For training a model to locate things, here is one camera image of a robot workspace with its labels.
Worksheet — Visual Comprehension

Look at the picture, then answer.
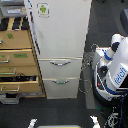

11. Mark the white refrigerator door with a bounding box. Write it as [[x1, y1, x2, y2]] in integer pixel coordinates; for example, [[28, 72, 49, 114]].
[[24, 0, 92, 59]]

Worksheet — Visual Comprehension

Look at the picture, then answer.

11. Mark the upper fridge drawer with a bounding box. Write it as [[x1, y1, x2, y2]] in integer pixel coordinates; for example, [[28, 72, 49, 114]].
[[38, 59, 82, 79]]

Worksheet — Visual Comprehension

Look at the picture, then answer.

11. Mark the fridge drawer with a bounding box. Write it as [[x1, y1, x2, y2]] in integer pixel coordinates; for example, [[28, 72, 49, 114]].
[[38, 59, 82, 79], [43, 79, 79, 99]]

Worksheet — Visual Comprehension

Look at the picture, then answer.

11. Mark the lower fridge drawer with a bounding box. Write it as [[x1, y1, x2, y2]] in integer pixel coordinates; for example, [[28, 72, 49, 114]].
[[43, 79, 79, 99]]

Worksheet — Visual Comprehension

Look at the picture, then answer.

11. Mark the white refrigerator body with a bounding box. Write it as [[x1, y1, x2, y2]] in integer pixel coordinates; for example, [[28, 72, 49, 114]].
[[24, 0, 92, 99]]

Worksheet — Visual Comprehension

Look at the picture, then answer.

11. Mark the wooden drawer cabinet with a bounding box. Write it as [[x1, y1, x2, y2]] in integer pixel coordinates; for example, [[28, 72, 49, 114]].
[[0, 17, 45, 97]]

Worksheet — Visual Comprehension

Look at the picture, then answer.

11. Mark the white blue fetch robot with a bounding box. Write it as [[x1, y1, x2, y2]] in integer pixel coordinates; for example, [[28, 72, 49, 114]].
[[92, 34, 128, 106]]

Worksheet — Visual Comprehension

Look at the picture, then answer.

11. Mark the green android sticker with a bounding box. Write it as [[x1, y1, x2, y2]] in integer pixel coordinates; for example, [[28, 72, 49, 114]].
[[37, 3, 49, 17]]

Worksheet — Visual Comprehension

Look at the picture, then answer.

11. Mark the white part bottom edge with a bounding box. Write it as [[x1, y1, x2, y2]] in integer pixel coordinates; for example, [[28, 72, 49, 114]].
[[90, 116, 101, 128]]

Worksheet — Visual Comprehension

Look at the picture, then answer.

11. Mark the grey box on cabinet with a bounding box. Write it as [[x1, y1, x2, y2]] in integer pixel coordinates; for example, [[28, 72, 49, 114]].
[[1, 6, 26, 17]]

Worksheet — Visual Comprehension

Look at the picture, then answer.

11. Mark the grey cable on floor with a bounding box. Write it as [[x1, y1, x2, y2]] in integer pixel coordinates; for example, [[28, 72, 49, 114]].
[[78, 43, 100, 94]]

